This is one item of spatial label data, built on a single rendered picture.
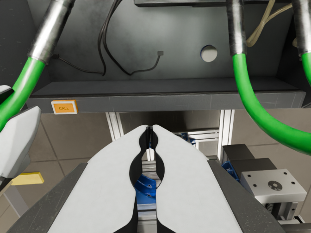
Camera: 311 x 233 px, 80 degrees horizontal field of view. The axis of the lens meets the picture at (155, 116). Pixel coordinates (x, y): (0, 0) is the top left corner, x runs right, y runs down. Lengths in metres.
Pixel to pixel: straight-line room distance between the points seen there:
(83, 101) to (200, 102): 0.26
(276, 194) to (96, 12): 0.64
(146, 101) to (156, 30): 0.18
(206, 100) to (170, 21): 0.21
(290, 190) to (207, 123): 0.81
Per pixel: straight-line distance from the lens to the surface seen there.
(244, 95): 0.21
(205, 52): 0.51
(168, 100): 0.42
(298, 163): 2.22
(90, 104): 0.44
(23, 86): 0.20
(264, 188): 0.62
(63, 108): 0.46
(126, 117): 1.29
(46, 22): 0.21
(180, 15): 0.51
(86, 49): 0.54
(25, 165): 0.21
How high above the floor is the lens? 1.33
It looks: 62 degrees down
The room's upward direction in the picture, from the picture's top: 180 degrees counter-clockwise
